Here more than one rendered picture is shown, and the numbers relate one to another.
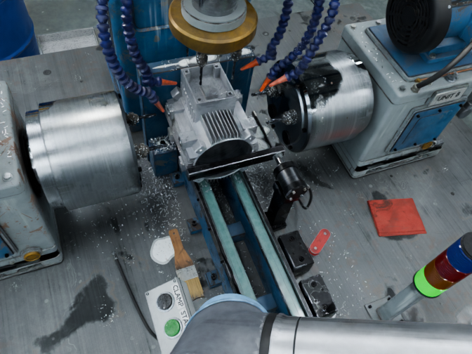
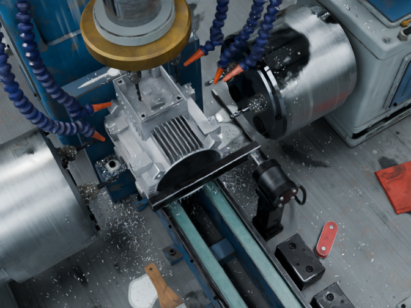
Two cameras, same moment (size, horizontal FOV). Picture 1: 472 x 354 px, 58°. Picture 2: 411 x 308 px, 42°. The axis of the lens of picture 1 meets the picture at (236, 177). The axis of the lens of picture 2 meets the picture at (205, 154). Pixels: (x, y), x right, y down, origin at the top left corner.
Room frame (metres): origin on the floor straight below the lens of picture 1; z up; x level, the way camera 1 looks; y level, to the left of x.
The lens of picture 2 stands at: (0.11, -0.01, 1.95)
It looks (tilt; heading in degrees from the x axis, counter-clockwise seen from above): 59 degrees down; 2
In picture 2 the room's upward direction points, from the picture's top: 3 degrees counter-clockwise
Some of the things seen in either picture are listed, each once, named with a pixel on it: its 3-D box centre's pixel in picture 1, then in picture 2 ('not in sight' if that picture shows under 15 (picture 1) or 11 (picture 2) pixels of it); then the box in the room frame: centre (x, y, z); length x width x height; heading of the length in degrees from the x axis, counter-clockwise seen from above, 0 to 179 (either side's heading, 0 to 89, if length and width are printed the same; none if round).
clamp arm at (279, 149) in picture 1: (237, 163); (206, 176); (0.62, 0.00, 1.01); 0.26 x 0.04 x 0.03; 120
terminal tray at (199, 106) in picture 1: (207, 93); (151, 101); (0.74, 0.11, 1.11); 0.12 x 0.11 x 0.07; 30
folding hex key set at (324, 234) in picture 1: (319, 241); (326, 239); (0.56, -0.26, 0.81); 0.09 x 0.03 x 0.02; 154
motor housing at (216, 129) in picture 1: (210, 130); (165, 140); (0.71, 0.09, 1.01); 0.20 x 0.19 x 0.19; 30
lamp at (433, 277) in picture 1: (443, 272); not in sight; (0.39, -0.44, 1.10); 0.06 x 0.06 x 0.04
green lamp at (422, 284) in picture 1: (432, 279); not in sight; (0.39, -0.44, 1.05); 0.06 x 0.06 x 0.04
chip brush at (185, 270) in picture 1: (183, 263); (170, 304); (0.42, 0.09, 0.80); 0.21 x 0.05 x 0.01; 30
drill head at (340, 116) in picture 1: (324, 99); (295, 66); (0.88, -0.20, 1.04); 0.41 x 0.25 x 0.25; 120
